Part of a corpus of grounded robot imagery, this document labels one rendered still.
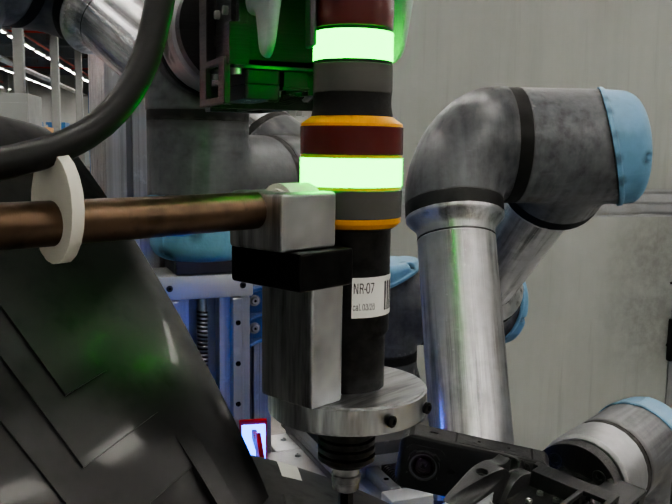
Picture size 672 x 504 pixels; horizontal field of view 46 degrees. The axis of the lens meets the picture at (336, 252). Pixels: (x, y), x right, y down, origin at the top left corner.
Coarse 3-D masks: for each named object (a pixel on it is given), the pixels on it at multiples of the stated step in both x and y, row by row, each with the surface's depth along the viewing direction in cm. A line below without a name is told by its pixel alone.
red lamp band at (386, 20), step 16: (320, 0) 32; (336, 0) 32; (352, 0) 32; (368, 0) 32; (384, 0) 32; (320, 16) 32; (336, 16) 32; (352, 16) 32; (368, 16) 32; (384, 16) 32
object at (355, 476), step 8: (336, 472) 35; (344, 472) 35; (352, 472) 35; (360, 472) 36; (336, 480) 35; (344, 480) 35; (352, 480) 35; (360, 480) 36; (336, 488) 35; (344, 488) 35; (352, 488) 35
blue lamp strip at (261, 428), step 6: (246, 426) 70; (252, 426) 70; (258, 426) 70; (264, 426) 71; (246, 432) 70; (258, 432) 70; (264, 432) 71; (246, 438) 70; (264, 438) 71; (246, 444) 70; (252, 444) 71; (264, 444) 71; (252, 450) 71; (264, 450) 71; (264, 456) 71
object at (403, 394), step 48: (240, 192) 31; (288, 192) 30; (240, 240) 31; (288, 240) 30; (288, 288) 30; (336, 288) 32; (288, 336) 32; (336, 336) 32; (288, 384) 32; (336, 384) 32; (384, 384) 35; (336, 432) 32; (384, 432) 32
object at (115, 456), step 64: (0, 128) 37; (0, 192) 34; (0, 256) 31; (128, 256) 37; (0, 320) 30; (64, 320) 31; (128, 320) 34; (0, 384) 28; (64, 384) 30; (128, 384) 31; (192, 384) 33; (0, 448) 27; (64, 448) 28; (128, 448) 30; (192, 448) 31
